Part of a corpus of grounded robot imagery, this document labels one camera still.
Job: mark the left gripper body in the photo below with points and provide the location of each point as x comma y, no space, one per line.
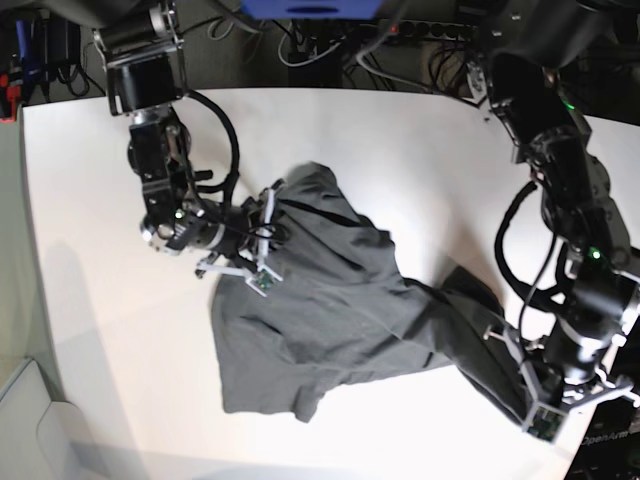
550,391

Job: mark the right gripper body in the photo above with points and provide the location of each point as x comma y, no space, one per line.
245,230

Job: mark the grey t-shirt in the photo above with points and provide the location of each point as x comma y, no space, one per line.
343,314

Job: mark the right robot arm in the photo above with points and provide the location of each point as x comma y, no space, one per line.
141,49

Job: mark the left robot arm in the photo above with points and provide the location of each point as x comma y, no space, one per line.
522,46

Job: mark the blue box at top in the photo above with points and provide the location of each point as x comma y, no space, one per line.
311,9

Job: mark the black power strip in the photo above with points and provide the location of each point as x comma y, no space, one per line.
415,31

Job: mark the red clamp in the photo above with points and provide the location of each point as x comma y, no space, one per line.
10,98

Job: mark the black equipment rack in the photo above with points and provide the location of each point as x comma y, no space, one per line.
48,46

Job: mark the white bin corner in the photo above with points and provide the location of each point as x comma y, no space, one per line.
42,438

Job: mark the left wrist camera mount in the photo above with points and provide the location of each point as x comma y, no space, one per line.
545,415

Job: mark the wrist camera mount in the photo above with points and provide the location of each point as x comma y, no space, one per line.
545,415
260,280

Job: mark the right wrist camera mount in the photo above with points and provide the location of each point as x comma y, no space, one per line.
260,280

